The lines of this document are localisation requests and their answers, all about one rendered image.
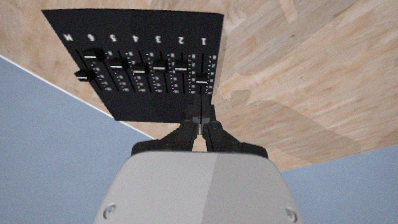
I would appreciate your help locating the black lighting desk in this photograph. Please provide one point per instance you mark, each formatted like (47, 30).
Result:
(145, 40)

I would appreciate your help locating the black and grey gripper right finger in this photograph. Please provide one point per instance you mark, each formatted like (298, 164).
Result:
(217, 139)

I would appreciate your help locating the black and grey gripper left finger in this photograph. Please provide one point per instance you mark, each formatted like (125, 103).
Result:
(180, 138)

